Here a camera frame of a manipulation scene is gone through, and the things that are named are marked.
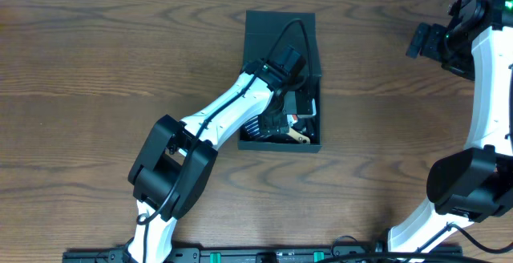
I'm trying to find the dark green box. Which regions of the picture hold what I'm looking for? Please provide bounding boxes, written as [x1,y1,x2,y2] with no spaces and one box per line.
[238,10,322,153]

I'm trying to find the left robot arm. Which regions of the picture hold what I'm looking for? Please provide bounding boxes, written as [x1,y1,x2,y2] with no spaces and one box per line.
[123,47,316,262]

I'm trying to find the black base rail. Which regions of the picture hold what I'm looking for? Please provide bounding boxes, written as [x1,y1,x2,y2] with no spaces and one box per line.
[62,245,464,263]

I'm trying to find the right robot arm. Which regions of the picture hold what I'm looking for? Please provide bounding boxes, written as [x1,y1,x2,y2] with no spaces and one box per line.
[380,0,512,262]

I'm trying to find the blue screwdriver set case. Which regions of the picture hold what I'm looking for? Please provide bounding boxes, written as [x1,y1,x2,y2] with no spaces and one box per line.
[244,90,317,140]

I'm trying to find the orange blade wooden scraper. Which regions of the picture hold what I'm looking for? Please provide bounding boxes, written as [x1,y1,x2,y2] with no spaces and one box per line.
[286,128,310,144]

